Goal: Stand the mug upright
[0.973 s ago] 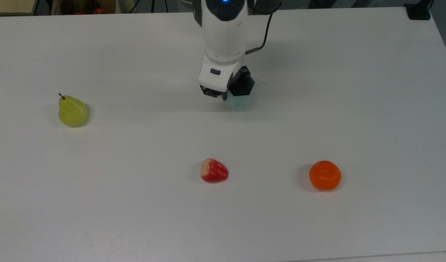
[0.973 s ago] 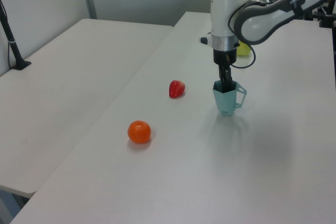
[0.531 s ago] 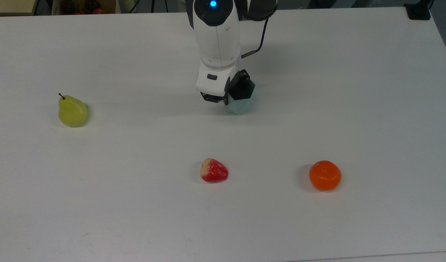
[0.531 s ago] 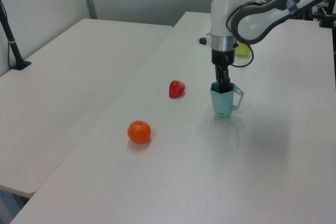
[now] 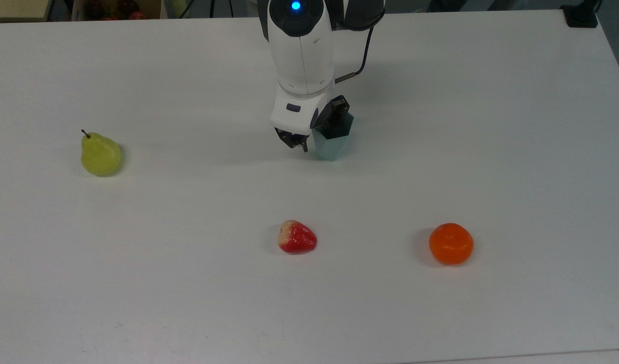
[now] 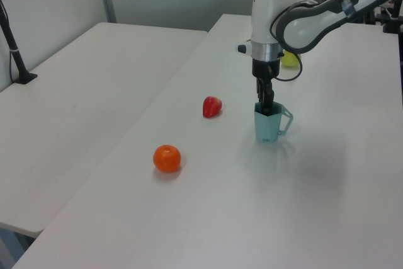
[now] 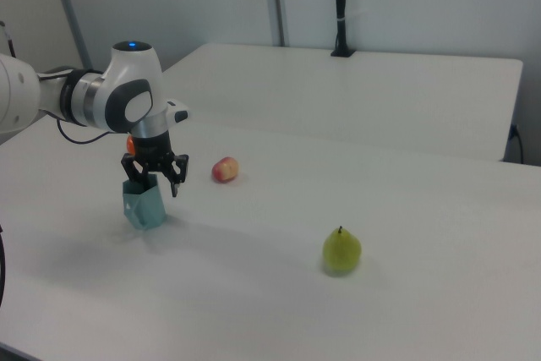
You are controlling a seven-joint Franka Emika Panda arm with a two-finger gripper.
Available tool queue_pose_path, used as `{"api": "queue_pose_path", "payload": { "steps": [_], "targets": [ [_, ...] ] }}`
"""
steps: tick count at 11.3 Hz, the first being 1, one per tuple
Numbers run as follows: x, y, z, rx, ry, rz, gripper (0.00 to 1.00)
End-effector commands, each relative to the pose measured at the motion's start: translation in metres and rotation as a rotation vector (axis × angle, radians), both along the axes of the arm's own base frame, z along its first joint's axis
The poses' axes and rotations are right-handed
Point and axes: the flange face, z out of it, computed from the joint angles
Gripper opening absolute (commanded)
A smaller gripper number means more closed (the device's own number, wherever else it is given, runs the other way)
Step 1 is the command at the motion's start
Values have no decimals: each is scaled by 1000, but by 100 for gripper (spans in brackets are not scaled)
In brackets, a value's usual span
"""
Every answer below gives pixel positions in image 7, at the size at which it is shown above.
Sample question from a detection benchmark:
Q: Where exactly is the teal hexagonal mug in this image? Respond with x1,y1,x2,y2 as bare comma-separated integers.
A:
122,172,167,231

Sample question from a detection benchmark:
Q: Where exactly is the red strawberry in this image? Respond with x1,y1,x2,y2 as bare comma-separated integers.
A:
210,156,240,184

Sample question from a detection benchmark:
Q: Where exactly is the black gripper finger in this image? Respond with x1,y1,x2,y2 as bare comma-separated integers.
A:
162,152,190,199
120,152,150,189

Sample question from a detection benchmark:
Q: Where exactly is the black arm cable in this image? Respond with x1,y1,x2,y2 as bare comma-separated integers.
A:
57,118,115,145

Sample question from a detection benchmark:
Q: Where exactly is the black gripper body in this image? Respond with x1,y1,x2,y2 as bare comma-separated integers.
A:
130,131,174,172

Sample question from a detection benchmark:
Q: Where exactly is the thick black cable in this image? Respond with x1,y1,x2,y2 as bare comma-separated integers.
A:
0,225,8,308

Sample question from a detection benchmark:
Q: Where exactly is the green pear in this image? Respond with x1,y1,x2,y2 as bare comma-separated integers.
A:
322,225,363,276

